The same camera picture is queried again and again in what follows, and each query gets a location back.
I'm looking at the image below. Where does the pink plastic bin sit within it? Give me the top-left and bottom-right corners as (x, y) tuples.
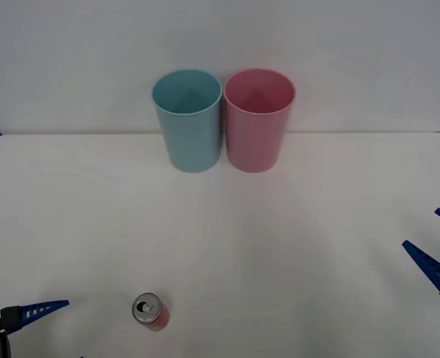
(222, 67), (297, 174)

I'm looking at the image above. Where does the red drink can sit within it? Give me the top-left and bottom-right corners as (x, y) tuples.
(131, 292), (171, 333)

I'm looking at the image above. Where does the pale blue plastic bin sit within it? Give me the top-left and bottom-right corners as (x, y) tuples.
(151, 67), (223, 174)

